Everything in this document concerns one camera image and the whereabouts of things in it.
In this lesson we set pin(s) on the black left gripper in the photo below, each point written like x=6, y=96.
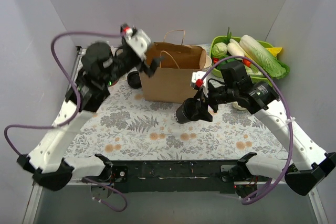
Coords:
x=140, y=62

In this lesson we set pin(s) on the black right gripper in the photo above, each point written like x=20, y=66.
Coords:
x=203, y=100

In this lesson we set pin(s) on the black takeout coffee cup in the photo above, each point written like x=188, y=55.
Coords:
x=188, y=111

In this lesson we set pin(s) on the brown paper bag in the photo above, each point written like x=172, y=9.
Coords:
x=172, y=80

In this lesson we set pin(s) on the black plastic cup lids stack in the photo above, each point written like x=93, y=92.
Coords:
x=133, y=79

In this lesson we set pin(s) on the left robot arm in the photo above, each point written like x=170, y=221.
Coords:
x=100, y=67

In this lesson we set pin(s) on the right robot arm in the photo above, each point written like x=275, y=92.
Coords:
x=307, y=164

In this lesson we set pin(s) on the small bok choy toy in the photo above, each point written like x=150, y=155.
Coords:
x=238, y=107

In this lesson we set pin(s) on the white paper cup stack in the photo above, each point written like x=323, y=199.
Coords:
x=208, y=63

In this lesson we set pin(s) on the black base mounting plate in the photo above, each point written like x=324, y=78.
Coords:
x=173, y=176

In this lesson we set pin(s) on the round green cabbage toy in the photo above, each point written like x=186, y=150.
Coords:
x=219, y=50

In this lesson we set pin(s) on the floral patterned table mat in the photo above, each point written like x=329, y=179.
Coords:
x=127, y=127

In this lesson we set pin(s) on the white radish toy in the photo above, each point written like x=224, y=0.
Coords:
x=234, y=49

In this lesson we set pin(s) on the green vegetable tray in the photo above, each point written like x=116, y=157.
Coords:
x=255, y=76

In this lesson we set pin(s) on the napa cabbage toy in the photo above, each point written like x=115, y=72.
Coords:
x=260, y=55

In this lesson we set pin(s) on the yellow pepper toy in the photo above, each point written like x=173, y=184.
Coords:
x=275, y=51

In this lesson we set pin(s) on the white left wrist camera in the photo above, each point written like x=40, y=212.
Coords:
x=137, y=40

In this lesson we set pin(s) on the aluminium frame rail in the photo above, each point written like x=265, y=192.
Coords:
x=163, y=192

